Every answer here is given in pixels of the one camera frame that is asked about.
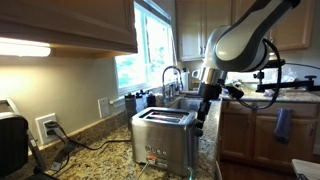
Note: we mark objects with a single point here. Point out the grey metal stand frame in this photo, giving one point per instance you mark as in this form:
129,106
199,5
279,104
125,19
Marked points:
36,151

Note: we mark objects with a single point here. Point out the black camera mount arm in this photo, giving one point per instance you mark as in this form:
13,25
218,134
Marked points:
290,85

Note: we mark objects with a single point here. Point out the black power adapter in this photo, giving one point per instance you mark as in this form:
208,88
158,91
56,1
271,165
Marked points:
61,155

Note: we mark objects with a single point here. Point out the double door upper cabinet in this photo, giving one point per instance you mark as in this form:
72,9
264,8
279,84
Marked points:
190,30

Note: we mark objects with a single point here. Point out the chrome kitchen faucet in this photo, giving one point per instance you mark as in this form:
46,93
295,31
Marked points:
163,86

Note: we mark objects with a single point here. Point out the soap dispenser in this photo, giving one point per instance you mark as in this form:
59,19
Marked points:
171,91

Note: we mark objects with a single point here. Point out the stainless steel sink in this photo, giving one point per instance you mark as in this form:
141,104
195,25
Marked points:
188,104

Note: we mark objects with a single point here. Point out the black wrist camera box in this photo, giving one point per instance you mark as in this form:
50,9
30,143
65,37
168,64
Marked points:
234,92

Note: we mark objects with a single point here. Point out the short dark bottle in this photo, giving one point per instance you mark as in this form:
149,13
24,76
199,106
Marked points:
151,100

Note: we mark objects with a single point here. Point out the black box appliance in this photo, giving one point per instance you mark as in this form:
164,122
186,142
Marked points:
13,143

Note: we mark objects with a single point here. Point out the clear plastic bag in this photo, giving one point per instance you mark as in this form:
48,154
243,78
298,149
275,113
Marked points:
288,78

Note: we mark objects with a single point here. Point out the white paper towel roll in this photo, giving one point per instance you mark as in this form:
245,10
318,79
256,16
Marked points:
185,80

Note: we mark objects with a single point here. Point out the blue dish towel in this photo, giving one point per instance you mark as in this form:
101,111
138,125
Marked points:
283,125

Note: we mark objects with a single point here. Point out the kitchen window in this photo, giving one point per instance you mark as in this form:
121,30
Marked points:
133,70

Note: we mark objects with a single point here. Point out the white bottle black cap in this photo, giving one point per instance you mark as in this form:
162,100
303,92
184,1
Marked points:
139,101

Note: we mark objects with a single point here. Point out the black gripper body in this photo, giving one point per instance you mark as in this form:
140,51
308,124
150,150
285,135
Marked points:
208,93

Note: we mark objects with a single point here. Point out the large wooden upper cabinet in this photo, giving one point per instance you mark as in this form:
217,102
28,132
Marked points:
66,20

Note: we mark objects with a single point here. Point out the stainless steel toaster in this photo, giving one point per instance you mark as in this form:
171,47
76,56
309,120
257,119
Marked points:
166,140

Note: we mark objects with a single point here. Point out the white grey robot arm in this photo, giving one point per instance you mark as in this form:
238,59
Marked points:
243,43

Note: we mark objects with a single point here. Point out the tall dark water bottle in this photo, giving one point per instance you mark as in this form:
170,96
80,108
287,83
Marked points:
130,108

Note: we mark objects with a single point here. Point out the white wall outlet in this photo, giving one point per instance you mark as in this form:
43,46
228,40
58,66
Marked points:
40,133

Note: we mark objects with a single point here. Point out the black bar camera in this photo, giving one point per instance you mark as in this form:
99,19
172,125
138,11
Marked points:
279,63

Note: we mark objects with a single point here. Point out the bright under-cabinet light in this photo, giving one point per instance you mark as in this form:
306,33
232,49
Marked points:
23,48

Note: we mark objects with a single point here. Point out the white switch plate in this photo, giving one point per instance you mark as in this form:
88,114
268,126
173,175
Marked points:
103,107

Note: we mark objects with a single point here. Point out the wooden lower cabinet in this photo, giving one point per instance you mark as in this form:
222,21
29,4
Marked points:
240,133

